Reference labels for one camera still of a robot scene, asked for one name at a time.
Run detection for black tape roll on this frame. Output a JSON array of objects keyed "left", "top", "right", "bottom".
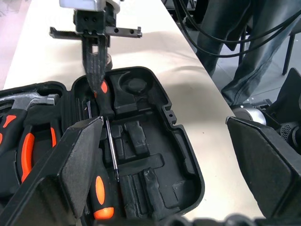
[{"left": 104, "top": 53, "right": 114, "bottom": 70}]

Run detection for black plastic tool case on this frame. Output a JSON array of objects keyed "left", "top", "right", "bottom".
[{"left": 0, "top": 66, "right": 205, "bottom": 224}]

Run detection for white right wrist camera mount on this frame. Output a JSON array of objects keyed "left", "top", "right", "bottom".
[{"left": 59, "top": 0, "right": 123, "bottom": 13}]

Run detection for person in blue jeans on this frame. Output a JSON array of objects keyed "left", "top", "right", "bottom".
[{"left": 196, "top": 0, "right": 301, "bottom": 106}]

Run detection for black cable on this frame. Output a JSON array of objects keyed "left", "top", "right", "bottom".
[
  {"left": 181, "top": 14, "right": 301, "bottom": 58},
  {"left": 173, "top": 0, "right": 301, "bottom": 43}
]

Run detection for silver black robot body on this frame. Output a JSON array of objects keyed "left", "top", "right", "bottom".
[{"left": 229, "top": 67, "right": 301, "bottom": 153}]

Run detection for pliers with orange handles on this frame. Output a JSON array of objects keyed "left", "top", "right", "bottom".
[{"left": 16, "top": 124, "right": 58, "bottom": 186}]

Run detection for slotted screwdriver orange black handle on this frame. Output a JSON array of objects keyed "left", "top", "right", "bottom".
[{"left": 85, "top": 98, "right": 116, "bottom": 221}]

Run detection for black metal chair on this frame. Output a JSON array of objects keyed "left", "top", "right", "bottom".
[{"left": 281, "top": 30, "right": 295, "bottom": 75}]

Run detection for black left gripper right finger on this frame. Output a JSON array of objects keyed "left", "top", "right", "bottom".
[{"left": 225, "top": 115, "right": 301, "bottom": 220}]

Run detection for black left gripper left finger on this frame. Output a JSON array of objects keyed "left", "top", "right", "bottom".
[{"left": 0, "top": 115, "right": 104, "bottom": 226}]

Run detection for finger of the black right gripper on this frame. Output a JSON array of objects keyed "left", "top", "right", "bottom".
[
  {"left": 94, "top": 34, "right": 110, "bottom": 93},
  {"left": 82, "top": 34, "right": 95, "bottom": 93}
]

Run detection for Phillips screwdriver orange black handle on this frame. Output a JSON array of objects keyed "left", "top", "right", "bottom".
[{"left": 93, "top": 79, "right": 120, "bottom": 183}]

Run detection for hammer with orange black handle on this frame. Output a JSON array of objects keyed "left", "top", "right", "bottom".
[{"left": 0, "top": 91, "right": 61, "bottom": 154}]

